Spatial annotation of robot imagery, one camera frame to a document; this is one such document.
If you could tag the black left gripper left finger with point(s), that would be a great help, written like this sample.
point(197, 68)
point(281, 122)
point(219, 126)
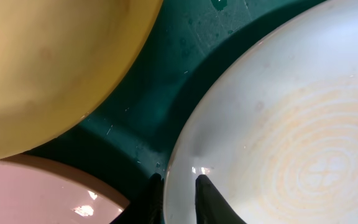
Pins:
point(147, 207)

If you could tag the pink plate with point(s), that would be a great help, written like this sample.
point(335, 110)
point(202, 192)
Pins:
point(34, 190)

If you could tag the teal plastic tray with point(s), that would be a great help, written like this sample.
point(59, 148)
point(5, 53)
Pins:
point(131, 135)

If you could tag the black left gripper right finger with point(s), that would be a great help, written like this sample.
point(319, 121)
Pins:
point(210, 205)

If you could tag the yellow plate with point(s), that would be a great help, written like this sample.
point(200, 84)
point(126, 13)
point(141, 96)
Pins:
point(60, 59)

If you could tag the light blue plate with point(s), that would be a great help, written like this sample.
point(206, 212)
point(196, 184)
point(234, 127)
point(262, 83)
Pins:
point(277, 133)

